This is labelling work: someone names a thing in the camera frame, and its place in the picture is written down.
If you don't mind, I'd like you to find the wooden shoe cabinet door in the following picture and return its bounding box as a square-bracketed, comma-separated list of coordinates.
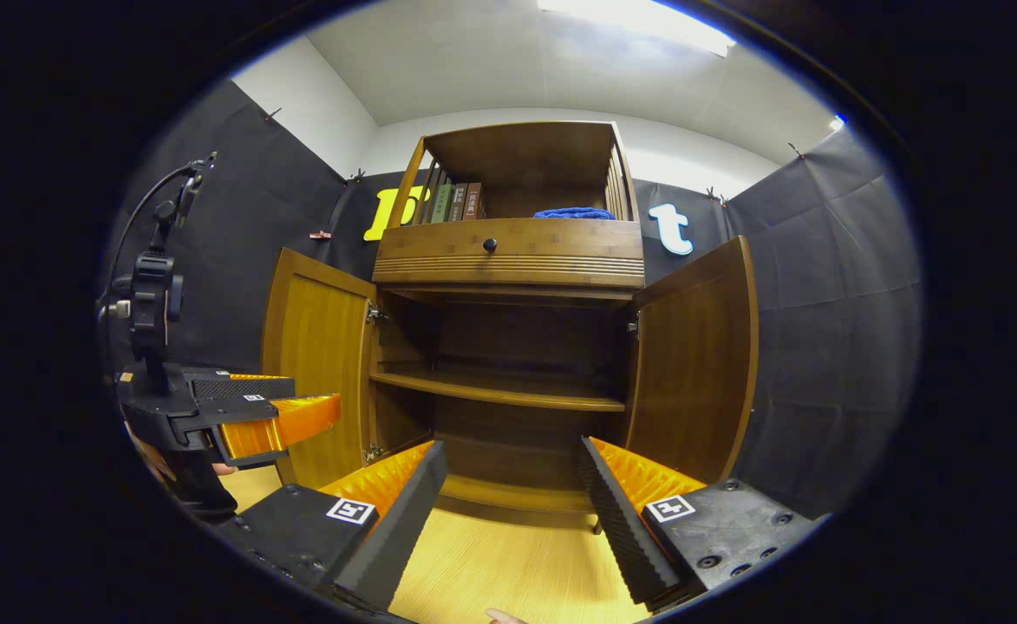
[625, 236, 760, 486]
[262, 247, 381, 491]

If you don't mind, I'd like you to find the black cable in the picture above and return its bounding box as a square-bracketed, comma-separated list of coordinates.
[102, 159, 214, 306]

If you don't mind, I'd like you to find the large ceiling light panel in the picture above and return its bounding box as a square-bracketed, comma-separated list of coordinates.
[538, 0, 737, 58]

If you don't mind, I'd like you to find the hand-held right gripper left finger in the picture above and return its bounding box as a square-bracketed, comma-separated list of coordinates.
[231, 439, 450, 614]

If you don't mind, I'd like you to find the wooden cabinet drawer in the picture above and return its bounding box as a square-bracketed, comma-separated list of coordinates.
[373, 217, 646, 289]

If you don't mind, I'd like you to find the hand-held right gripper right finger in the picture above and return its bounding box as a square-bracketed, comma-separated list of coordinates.
[579, 436, 819, 612]

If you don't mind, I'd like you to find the wooden double-door shoe cabinet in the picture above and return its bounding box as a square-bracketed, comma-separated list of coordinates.
[261, 120, 760, 530]

